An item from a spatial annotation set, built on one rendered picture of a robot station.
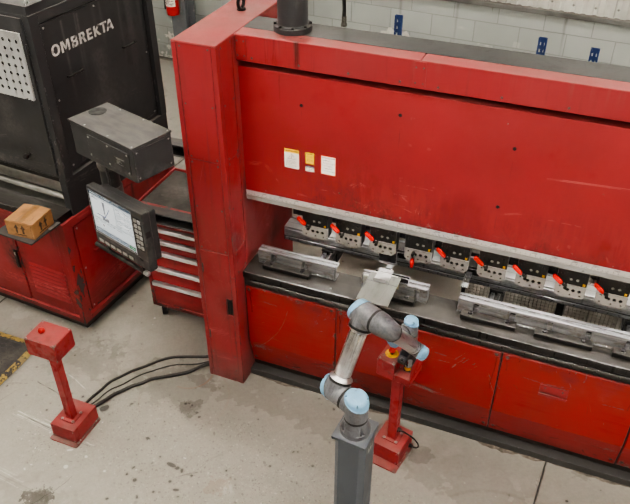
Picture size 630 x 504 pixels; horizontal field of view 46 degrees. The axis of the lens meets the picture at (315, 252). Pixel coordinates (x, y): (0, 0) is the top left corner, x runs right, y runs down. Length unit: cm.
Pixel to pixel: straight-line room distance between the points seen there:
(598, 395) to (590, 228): 99
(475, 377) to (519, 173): 129
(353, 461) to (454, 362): 94
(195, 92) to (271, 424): 210
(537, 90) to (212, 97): 155
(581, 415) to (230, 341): 212
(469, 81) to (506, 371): 166
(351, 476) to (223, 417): 124
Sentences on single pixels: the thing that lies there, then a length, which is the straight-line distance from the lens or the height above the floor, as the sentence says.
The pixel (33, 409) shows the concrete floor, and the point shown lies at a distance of 511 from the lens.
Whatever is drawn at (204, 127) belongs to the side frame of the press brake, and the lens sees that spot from 388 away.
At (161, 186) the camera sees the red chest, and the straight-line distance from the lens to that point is 511.
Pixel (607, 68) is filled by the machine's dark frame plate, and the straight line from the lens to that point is 361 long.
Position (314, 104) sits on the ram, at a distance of 378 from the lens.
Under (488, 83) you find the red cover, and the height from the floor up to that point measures 224.
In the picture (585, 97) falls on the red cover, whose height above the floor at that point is 224.
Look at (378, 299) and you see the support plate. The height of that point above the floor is 100.
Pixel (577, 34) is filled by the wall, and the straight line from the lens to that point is 770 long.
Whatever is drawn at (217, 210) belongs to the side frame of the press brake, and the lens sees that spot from 411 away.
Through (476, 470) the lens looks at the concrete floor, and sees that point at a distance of 458.
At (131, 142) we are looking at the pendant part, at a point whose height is 195.
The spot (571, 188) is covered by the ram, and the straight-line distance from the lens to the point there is 365.
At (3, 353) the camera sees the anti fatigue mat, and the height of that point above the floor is 1.
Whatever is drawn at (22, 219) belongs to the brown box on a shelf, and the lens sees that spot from 479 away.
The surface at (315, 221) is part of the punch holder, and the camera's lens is 412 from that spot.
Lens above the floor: 358
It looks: 36 degrees down
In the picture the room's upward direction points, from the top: straight up
